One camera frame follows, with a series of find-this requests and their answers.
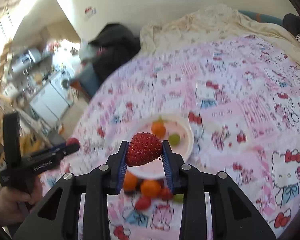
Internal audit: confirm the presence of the pink white strawberry plate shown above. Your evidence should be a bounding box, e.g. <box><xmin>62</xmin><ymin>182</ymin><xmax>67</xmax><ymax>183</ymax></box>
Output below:
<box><xmin>123</xmin><ymin>114</ymin><xmax>194</xmax><ymax>180</ymax></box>

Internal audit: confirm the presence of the black bag on headboard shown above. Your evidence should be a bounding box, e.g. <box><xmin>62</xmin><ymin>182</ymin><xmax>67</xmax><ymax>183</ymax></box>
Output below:
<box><xmin>89</xmin><ymin>23</ymin><xmax>141</xmax><ymax>82</ymax></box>

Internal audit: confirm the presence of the orange mandarin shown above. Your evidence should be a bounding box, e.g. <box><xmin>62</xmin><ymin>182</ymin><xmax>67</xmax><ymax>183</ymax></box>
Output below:
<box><xmin>123</xmin><ymin>171</ymin><xmax>139</xmax><ymax>192</ymax></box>
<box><xmin>140</xmin><ymin>180</ymin><xmax>161</xmax><ymax>198</ymax></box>
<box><xmin>151</xmin><ymin>121</ymin><xmax>166</xmax><ymax>139</ymax></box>

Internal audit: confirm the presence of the white kitchen cabinet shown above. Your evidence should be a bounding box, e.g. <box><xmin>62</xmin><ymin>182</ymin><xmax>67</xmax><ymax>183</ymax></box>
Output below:
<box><xmin>30</xmin><ymin>82</ymin><xmax>69</xmax><ymax>127</ymax></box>

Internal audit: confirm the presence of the left hand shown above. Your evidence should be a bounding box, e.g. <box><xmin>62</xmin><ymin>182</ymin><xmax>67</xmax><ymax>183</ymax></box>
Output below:
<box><xmin>0</xmin><ymin>177</ymin><xmax>43</xmax><ymax>226</ymax></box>

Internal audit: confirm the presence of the black striped clothing pile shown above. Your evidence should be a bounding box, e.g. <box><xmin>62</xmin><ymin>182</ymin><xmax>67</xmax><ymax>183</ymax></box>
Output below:
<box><xmin>282</xmin><ymin>14</ymin><xmax>300</xmax><ymax>44</ymax></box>

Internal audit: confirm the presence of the green lime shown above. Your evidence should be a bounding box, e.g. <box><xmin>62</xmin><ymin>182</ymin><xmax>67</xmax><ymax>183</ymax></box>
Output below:
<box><xmin>168</xmin><ymin>133</ymin><xmax>180</xmax><ymax>146</ymax></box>

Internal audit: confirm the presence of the pink Hello Kitty blanket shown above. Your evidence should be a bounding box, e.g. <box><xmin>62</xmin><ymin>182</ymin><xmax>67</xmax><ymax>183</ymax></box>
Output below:
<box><xmin>41</xmin><ymin>35</ymin><xmax>300</xmax><ymax>236</ymax></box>

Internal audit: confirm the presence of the teal orange bed frame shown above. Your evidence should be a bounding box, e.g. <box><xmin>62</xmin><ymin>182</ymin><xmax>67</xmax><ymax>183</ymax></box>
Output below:
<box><xmin>70</xmin><ymin>64</ymin><xmax>101</xmax><ymax>100</ymax></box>

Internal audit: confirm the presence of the orange mandarin on plate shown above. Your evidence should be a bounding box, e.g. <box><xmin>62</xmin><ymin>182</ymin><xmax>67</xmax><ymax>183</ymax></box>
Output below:
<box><xmin>151</xmin><ymin>121</ymin><xmax>166</xmax><ymax>139</ymax></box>

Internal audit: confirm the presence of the white washing machine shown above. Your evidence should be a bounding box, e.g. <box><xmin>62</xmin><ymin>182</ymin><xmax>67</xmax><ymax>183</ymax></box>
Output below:
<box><xmin>50</xmin><ymin>69</ymin><xmax>73</xmax><ymax>106</ymax></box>

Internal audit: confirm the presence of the cream crumpled bed sheet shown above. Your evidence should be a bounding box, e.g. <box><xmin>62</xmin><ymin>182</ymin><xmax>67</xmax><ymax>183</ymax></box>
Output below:
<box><xmin>140</xmin><ymin>4</ymin><xmax>300</xmax><ymax>66</ymax></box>

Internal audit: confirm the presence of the red strawberry on blanket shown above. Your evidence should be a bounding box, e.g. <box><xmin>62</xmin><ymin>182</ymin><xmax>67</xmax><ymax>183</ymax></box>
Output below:
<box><xmin>135</xmin><ymin>196</ymin><xmax>152</xmax><ymax>211</ymax></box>

